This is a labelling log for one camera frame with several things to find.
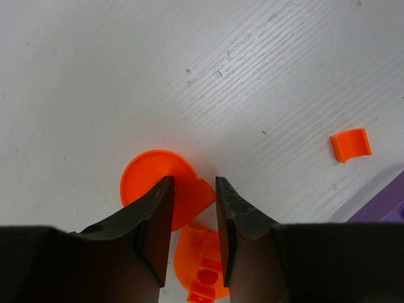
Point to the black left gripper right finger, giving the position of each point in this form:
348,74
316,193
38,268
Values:
265,261

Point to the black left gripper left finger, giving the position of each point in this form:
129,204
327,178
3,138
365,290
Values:
122,258

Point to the orange figure-eight lego piece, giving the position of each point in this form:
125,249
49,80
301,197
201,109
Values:
197,260

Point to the small orange curved piece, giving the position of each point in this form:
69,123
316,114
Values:
350,144

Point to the light purple sloped brick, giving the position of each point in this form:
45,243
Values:
385,207

